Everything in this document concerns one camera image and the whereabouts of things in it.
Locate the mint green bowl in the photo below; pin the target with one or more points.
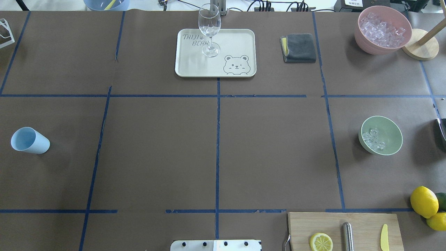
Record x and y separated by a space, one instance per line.
390 133

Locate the light blue plastic cup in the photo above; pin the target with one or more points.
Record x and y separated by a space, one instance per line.
28 140

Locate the ice cubes in bowl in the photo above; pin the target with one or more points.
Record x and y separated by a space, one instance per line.
373 140

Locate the blue bowl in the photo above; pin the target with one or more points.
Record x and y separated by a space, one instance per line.
99 5

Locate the pink bowl with ice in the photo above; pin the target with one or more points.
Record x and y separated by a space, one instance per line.
381 30

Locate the metal ice scoop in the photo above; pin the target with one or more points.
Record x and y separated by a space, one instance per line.
440 134

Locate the clear wine glass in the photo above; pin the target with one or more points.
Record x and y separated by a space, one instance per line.
209 21

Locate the grey folded cloth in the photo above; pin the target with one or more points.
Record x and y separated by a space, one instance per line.
298 48

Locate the half lemon slice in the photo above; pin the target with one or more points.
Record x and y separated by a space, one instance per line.
320 242

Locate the yellow plastic fork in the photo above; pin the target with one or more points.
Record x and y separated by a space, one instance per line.
110 5

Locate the yellow plastic knife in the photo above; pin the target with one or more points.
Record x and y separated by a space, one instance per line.
384 238

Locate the yellow lemon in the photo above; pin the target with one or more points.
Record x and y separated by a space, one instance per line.
437 222
424 202

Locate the wooden round stand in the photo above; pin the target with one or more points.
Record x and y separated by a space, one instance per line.
423 45

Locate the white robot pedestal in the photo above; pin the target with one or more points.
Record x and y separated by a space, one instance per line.
217 245

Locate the white wire cup rack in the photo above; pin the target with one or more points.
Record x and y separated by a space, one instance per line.
6 35

